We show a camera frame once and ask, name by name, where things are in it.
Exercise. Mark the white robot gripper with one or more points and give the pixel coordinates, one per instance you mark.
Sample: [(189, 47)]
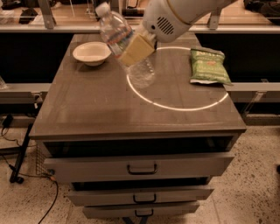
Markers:
[(161, 21)]

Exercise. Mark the middle drawer with handle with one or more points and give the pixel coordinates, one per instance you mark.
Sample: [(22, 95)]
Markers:
[(139, 196)]

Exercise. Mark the clear plastic water bottle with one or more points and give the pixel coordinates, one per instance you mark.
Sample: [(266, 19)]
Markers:
[(117, 34)]

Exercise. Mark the top drawer with handle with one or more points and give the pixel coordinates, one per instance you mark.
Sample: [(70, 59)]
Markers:
[(176, 166)]

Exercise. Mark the green chip bag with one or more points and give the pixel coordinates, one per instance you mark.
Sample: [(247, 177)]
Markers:
[(207, 66)]

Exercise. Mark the drawer with handle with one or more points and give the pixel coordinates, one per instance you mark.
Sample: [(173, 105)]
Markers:
[(139, 196), (176, 166), (140, 210)]

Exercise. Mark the black bar leaning on floor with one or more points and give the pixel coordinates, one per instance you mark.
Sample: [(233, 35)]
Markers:
[(14, 178)]

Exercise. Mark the bottom drawer with handle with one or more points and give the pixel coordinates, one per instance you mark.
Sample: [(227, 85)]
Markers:
[(140, 210)]

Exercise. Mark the white paper bowl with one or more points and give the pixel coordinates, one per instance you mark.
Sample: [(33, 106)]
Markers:
[(92, 53)]

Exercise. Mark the metal shelf rail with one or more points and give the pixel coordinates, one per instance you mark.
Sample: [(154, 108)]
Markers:
[(76, 19)]

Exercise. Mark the grey drawer cabinet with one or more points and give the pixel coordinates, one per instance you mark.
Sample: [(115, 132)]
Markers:
[(92, 112)]

